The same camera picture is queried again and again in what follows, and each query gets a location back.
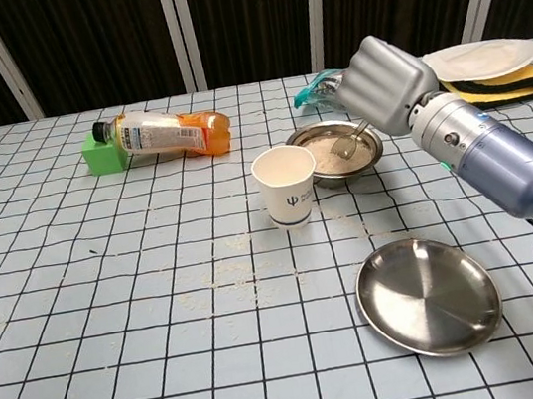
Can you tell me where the uncooked rice heap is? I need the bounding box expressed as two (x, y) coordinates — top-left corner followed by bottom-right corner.
(298, 127), (376, 179)

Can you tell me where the green block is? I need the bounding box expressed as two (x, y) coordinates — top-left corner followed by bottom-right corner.
(78, 126), (133, 179)

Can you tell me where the black folding screen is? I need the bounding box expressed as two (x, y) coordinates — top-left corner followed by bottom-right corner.
(0, 0), (533, 129)

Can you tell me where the orange drink bottle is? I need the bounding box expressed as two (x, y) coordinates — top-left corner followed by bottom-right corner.
(89, 96), (236, 175)

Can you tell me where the yellow black cloth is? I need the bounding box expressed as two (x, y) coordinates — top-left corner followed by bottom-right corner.
(436, 63), (533, 117)

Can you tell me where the white paper cup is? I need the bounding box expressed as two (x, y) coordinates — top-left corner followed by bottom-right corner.
(248, 141), (325, 235)

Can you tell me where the white paper plate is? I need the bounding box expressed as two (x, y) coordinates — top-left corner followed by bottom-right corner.
(419, 33), (533, 90)

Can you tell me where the teal snack packet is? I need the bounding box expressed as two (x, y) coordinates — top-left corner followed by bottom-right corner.
(289, 65), (359, 119)

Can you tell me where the metal spoon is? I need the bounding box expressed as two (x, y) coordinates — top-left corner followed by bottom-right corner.
(325, 118), (376, 164)

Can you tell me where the steel bowl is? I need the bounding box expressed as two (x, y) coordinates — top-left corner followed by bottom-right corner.
(283, 112), (389, 195)

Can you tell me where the checkered tablecloth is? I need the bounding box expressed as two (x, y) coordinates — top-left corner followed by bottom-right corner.
(0, 38), (533, 399)

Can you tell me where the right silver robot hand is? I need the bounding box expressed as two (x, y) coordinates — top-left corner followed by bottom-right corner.
(327, 27), (447, 145)

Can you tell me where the steel dish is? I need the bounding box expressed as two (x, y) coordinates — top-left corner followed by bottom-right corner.
(348, 225), (509, 370)

